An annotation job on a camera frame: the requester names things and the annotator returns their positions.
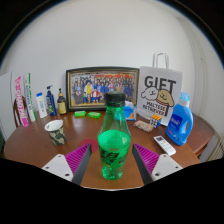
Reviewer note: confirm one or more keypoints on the blue detergent bottle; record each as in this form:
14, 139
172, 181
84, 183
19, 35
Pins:
179, 125

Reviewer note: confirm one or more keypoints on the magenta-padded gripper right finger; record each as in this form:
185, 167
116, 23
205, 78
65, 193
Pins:
163, 166

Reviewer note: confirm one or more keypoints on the green and white tube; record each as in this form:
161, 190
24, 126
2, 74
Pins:
30, 100

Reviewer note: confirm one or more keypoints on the white bottle with blue cap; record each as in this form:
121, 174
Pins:
42, 106

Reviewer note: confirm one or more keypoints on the dark blue pump bottle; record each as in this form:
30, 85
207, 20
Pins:
51, 104

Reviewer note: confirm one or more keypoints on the green plastic drink bottle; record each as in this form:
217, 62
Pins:
114, 143

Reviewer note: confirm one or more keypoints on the patterned paper cup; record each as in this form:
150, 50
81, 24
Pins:
56, 133

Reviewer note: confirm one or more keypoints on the small green box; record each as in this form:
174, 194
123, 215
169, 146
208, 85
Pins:
80, 113
94, 115

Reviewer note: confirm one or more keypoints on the white paper gift bag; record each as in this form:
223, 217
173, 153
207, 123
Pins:
160, 90

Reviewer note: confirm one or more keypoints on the puzzle cube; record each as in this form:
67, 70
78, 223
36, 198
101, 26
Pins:
155, 120

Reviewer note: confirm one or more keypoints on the amber pump bottle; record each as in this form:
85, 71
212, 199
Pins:
62, 105

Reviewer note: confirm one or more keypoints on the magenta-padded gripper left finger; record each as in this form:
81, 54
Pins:
63, 166

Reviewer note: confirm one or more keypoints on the blue tissue pack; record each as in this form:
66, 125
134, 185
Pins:
130, 112

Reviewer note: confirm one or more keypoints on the patterned snack packet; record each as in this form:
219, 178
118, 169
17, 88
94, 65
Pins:
143, 126

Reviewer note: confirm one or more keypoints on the white remote control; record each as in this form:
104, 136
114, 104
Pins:
164, 145

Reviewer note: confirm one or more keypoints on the framed group picture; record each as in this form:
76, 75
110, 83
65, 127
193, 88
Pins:
90, 86

